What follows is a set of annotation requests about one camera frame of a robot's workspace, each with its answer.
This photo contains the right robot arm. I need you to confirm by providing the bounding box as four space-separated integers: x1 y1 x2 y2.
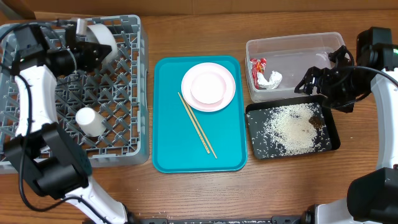
294 27 397 223

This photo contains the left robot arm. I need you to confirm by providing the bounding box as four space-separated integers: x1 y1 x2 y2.
3 21 134 223

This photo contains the large white plate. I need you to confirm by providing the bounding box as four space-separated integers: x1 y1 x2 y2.
181 62 236 112

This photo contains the white cup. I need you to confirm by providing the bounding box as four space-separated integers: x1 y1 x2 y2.
75 107 106 137

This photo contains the black tray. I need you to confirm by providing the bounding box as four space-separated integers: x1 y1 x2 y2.
246 95 341 160

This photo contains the white rice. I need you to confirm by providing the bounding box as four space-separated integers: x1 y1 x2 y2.
246 103 331 159

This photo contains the small white bowl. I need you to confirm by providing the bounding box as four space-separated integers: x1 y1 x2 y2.
190 72 226 105

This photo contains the brown food scrap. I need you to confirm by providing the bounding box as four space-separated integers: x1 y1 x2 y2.
308 116 324 130

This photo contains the grey bowl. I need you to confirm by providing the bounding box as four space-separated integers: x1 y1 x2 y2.
86 24 118 65

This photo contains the red snack wrapper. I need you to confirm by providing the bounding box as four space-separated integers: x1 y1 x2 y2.
250 58 268 89

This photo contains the teal plastic tray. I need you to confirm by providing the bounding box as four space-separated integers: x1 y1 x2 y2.
152 55 248 173

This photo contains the white tissue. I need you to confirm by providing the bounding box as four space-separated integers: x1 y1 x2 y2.
257 71 282 89

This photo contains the grey dish rack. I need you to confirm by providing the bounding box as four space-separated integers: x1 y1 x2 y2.
1 15 149 175

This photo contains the clear plastic bin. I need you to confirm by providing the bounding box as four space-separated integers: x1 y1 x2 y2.
245 32 345 103

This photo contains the wooden chopstick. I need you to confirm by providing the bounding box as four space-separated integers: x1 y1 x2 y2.
184 101 218 159
177 92 210 154

